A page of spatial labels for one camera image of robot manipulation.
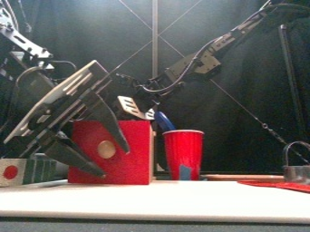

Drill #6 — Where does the blue plastic piece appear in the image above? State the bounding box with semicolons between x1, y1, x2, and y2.
153;111;176;132

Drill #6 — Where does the silver frame post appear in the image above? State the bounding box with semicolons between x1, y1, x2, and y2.
151;0;160;175

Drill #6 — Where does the pink brown tray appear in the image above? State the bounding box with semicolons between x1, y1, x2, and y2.
200;173;287;182

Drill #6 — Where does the white cutting board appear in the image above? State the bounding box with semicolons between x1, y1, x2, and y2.
0;179;310;225

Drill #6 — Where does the green seaweed sushi roll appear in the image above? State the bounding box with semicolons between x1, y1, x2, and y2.
0;153;59;188

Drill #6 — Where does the thin diagonal brace wire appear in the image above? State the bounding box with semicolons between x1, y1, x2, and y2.
117;0;310;167
108;0;203;75

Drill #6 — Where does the black frame post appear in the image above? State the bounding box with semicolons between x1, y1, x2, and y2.
278;24;304;143

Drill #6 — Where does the red wooden box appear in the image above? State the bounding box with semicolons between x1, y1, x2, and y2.
67;120;156;186

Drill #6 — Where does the red toy knife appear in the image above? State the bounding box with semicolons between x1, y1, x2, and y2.
236;179;310;194

